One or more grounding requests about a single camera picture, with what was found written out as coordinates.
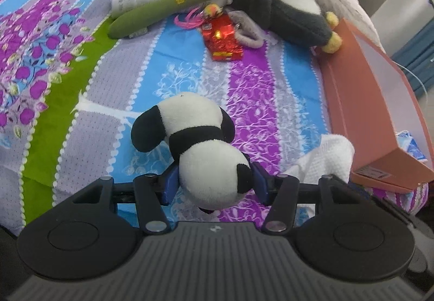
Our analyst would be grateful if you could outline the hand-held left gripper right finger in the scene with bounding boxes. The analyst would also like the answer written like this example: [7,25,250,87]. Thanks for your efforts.
[250,162,364,234]

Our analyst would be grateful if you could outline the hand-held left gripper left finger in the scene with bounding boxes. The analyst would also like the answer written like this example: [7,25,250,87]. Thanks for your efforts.
[73,164,181,234]

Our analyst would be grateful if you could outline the small panda plush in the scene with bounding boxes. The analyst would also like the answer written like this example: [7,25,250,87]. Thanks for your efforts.
[130,91,259,214]

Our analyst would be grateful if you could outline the white towel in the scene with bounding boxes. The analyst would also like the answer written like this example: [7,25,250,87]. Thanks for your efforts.
[294,133,355,183]

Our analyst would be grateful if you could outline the blue tissue packet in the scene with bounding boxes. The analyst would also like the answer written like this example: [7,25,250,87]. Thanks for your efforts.
[395,131,426,161]

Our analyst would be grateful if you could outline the orange cardboard box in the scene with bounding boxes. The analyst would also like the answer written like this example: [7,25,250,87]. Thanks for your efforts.
[320,18,434,195]

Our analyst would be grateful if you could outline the pink feathered toy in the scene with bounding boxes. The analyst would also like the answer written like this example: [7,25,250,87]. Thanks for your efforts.
[174,4,226,31]

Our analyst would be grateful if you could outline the grey fabric piece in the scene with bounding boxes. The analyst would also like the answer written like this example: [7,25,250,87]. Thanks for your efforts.
[230,10,266,49]

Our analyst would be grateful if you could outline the red snack packet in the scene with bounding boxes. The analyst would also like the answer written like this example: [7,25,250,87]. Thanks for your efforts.
[202,14,245,61]

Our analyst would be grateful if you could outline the grey penguin plush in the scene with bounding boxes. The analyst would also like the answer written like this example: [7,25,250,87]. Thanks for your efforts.
[209,0,343,53]

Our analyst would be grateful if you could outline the blue curtain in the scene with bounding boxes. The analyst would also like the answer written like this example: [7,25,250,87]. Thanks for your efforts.
[392,22,434,68]

